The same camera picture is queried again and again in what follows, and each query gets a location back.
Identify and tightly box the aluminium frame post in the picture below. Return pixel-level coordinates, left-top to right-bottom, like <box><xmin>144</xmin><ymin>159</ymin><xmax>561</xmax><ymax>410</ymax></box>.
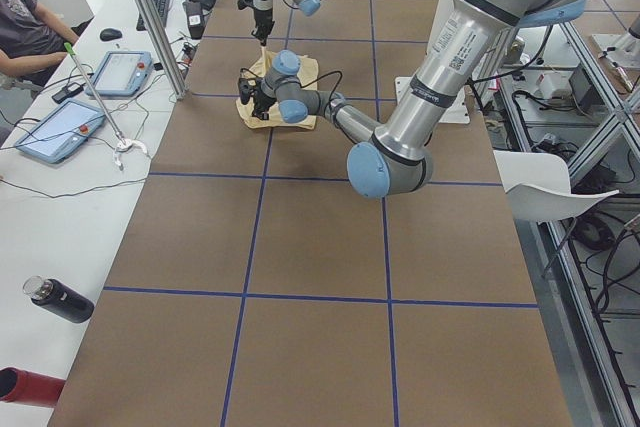
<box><xmin>134</xmin><ymin>0</ymin><xmax>187</xmax><ymax>100</ymax></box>

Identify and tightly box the black phone on desk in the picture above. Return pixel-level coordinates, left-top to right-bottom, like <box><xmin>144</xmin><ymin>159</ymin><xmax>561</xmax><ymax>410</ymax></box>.
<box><xmin>52</xmin><ymin>82</ymin><xmax>85</xmax><ymax>104</ymax></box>

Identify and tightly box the far blue teach pendant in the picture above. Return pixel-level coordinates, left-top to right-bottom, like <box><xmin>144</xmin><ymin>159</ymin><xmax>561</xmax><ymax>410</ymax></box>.
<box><xmin>90</xmin><ymin>50</ymin><xmax>153</xmax><ymax>98</ymax></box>

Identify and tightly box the cream long-sleeve printed shirt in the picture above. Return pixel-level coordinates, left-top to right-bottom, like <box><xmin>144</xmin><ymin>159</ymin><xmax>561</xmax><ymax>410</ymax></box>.
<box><xmin>236</xmin><ymin>47</ymin><xmax>320</xmax><ymax>130</ymax></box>

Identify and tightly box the near blue teach pendant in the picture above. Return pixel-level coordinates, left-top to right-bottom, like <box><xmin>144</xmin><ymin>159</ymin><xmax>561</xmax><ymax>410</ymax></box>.
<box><xmin>14</xmin><ymin>99</ymin><xmax>105</xmax><ymax>164</ymax></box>

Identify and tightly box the red cylinder bottle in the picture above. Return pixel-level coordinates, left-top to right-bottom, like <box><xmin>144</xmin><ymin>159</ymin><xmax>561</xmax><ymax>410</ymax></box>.
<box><xmin>1</xmin><ymin>367</ymin><xmax>65</xmax><ymax>408</ymax></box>

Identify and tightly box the black computer mouse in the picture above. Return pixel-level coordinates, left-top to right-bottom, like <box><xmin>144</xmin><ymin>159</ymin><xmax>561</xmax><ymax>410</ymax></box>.
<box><xmin>99</xmin><ymin>28</ymin><xmax>122</xmax><ymax>42</ymax></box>

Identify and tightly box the seated person dark shirt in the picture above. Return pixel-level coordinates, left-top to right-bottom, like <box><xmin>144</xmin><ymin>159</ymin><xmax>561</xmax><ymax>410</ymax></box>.
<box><xmin>1</xmin><ymin>0</ymin><xmax>91</xmax><ymax>87</ymax></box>

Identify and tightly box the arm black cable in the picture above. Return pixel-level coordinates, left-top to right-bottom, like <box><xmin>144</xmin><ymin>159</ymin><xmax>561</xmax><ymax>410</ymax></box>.
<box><xmin>238</xmin><ymin>66</ymin><xmax>346</xmax><ymax>98</ymax></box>

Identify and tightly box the black keyboard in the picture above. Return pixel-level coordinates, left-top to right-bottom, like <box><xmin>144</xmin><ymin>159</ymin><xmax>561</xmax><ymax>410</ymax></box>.
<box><xmin>135</xmin><ymin>0</ymin><xmax>173</xmax><ymax>32</ymax></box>

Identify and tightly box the white plastic chair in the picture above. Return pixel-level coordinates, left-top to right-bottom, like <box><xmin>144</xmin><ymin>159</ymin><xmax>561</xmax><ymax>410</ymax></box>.
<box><xmin>493</xmin><ymin>150</ymin><xmax>619</xmax><ymax>222</ymax></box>

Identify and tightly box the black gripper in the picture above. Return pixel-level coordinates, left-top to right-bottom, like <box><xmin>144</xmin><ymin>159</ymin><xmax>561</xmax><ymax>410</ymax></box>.
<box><xmin>252</xmin><ymin>87</ymin><xmax>274</xmax><ymax>116</ymax></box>
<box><xmin>252</xmin><ymin>8</ymin><xmax>274</xmax><ymax>46</ymax></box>

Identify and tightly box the blue teach pendant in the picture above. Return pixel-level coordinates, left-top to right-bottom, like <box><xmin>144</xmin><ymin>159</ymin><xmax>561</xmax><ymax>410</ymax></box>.
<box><xmin>90</xmin><ymin>50</ymin><xmax>153</xmax><ymax>98</ymax></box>
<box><xmin>14</xmin><ymin>99</ymin><xmax>105</xmax><ymax>164</ymax></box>

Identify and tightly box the aluminium side rack frame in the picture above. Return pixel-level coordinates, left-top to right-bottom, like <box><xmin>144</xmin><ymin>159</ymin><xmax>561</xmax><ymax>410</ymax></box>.
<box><xmin>472</xmin><ymin>15</ymin><xmax>639</xmax><ymax>426</ymax></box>

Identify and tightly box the black water bottle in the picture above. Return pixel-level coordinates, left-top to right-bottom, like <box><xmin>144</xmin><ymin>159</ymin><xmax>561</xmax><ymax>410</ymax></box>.
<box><xmin>23</xmin><ymin>276</ymin><xmax>94</xmax><ymax>324</ymax></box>

